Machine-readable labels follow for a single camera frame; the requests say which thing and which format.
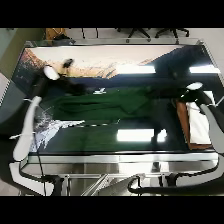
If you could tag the silver frame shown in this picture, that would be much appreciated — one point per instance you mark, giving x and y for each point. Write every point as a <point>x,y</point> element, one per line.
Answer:
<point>100,159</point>

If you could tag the black office chair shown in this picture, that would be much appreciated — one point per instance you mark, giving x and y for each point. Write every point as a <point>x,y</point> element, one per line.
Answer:
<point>172,31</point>
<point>139,32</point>

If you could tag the dark green garment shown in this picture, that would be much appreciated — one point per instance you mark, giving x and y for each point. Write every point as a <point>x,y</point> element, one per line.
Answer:
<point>103,105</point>

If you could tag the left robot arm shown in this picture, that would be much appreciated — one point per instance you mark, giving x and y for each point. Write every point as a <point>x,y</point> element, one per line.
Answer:
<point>26,130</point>

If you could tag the brown box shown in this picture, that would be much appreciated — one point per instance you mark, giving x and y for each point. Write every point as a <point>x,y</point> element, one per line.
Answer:
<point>55,33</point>

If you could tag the white garment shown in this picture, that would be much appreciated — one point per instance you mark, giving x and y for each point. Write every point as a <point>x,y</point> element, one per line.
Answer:
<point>200,123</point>

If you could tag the brown garment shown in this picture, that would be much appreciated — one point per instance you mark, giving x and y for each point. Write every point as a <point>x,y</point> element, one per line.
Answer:
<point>182,123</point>

